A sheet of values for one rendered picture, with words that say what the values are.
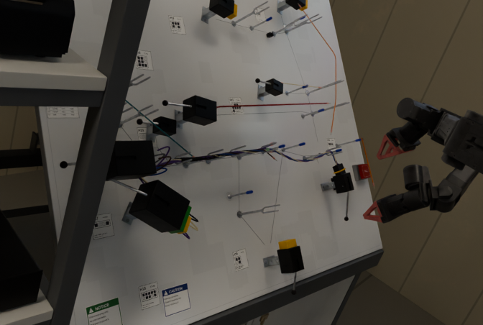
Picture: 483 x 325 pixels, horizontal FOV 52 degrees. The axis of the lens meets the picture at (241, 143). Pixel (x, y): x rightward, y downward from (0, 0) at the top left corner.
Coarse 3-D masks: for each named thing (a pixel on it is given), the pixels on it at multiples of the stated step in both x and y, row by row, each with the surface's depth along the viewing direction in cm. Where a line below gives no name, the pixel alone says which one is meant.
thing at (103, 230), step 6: (96, 216) 103; (102, 216) 104; (108, 216) 105; (96, 222) 103; (102, 222) 104; (108, 222) 105; (96, 228) 103; (102, 228) 104; (108, 228) 105; (96, 234) 103; (102, 234) 103; (108, 234) 104; (114, 234) 105
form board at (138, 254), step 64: (192, 0) 137; (256, 0) 158; (320, 0) 185; (192, 64) 132; (256, 64) 151; (320, 64) 176; (64, 128) 103; (128, 128) 114; (192, 128) 127; (256, 128) 145; (320, 128) 167; (64, 192) 100; (128, 192) 110; (192, 192) 123; (256, 192) 139; (320, 192) 160; (128, 256) 107; (192, 256) 118; (256, 256) 133; (320, 256) 152; (128, 320) 103; (192, 320) 115
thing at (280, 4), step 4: (284, 0) 164; (288, 0) 159; (292, 0) 159; (296, 0) 158; (300, 0) 159; (304, 0) 161; (280, 4) 164; (284, 4) 163; (288, 4) 161; (292, 4) 161; (296, 4) 161; (300, 4) 160; (304, 4) 160; (280, 8) 165; (284, 8) 164; (296, 8) 162; (280, 12) 165
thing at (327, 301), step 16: (336, 288) 176; (288, 304) 154; (304, 304) 163; (320, 304) 172; (336, 304) 184; (256, 320) 144; (272, 320) 152; (288, 320) 160; (304, 320) 170; (320, 320) 180
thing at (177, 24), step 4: (168, 16) 130; (172, 16) 131; (176, 16) 132; (172, 20) 131; (176, 20) 132; (180, 20) 133; (172, 24) 130; (176, 24) 131; (180, 24) 132; (184, 24) 133; (172, 28) 130; (176, 28) 131; (180, 28) 132; (184, 28) 133; (172, 32) 130; (176, 32) 131; (180, 32) 132; (184, 32) 133
